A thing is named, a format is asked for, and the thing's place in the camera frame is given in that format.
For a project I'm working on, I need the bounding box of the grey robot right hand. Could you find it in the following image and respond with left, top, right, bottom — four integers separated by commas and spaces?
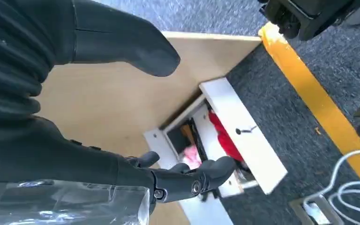
0, 0, 237, 216

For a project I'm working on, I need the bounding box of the ribbed grey right arm sleeve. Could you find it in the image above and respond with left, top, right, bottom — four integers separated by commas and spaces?
0, 0, 75, 131

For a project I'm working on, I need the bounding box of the pink item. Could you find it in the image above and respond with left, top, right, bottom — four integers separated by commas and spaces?
181, 145, 203, 170

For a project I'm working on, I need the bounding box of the red cloth item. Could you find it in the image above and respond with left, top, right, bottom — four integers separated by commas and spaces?
208, 110, 245, 163

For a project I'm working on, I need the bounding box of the white drawer cabinet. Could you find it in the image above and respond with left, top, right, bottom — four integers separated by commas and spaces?
142, 77, 288, 225

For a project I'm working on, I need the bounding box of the metal drawer key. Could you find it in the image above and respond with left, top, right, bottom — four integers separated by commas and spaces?
235, 125, 258, 135

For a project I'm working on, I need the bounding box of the grey floor socket box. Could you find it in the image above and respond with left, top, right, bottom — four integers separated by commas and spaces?
288, 194, 346, 225

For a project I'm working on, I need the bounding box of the white cable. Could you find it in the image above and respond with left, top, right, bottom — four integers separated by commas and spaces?
302, 150, 360, 212
327, 181, 360, 225

